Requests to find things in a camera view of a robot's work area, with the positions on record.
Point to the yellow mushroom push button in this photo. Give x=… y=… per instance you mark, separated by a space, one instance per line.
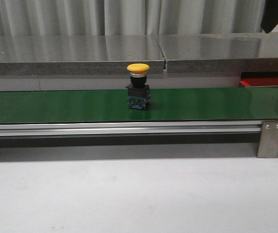
x=138 y=90

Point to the green conveyor belt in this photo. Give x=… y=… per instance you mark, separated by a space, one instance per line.
x=234 y=103

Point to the grey stone shelf right slab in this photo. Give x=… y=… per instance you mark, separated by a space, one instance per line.
x=220 y=53

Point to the grey stone shelf slab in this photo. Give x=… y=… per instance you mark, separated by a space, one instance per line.
x=78 y=55
x=220 y=53

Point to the grey stone shelf left slab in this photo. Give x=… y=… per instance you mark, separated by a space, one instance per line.
x=78 y=55

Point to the red plastic bin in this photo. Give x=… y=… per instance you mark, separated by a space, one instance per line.
x=251 y=79

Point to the grey pleated curtain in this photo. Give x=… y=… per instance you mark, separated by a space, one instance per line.
x=128 y=17

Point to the aluminium conveyor frame rail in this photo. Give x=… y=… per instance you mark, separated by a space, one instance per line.
x=117 y=128

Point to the steel conveyor support bracket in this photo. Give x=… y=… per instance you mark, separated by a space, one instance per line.
x=268 y=146

